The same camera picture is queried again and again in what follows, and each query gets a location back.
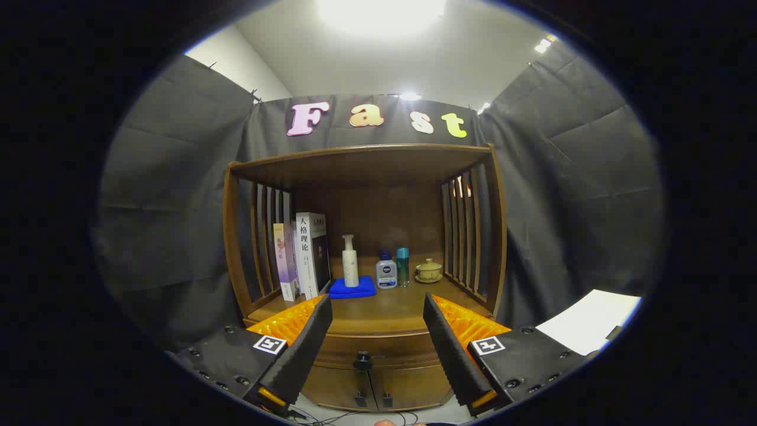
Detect white pump bottle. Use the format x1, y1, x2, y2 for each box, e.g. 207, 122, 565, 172
342, 234, 360, 288

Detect thick white book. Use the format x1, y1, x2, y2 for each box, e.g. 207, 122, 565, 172
294, 212, 332, 300

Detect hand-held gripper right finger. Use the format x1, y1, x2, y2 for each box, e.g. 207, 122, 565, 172
422, 292, 598, 417

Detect brown wooden drawer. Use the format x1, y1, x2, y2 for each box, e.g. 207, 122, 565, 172
308, 331, 456, 372

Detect blue folded cloth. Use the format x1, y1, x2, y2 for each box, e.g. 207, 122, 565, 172
329, 276, 377, 299

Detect wooden countertop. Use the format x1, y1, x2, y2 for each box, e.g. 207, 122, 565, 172
248, 277, 491, 337

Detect white bottle blue cap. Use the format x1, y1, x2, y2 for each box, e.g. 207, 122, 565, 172
376, 248, 397, 291

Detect round ceiling lamp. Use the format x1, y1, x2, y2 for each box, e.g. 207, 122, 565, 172
316, 0, 447, 36

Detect black backdrop cloth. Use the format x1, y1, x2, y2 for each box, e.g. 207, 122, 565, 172
95, 47, 666, 356

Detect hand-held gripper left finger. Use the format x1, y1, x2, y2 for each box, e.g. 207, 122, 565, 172
169, 294, 334, 418

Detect white flat board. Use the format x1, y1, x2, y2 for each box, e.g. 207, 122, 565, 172
535, 289, 642, 357

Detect brown wooden cabinet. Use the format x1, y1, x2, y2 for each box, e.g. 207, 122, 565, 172
222, 143, 508, 413

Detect wooden cabinet door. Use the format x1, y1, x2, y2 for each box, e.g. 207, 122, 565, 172
370, 366, 453, 411
302, 366, 376, 412

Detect black floor cables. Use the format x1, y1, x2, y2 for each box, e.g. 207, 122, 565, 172
293, 407, 420, 426

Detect thin purple book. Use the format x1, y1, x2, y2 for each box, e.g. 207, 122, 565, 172
273, 222, 299, 302

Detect beige lidded teacup with saucer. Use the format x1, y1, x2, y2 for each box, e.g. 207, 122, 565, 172
415, 258, 443, 285

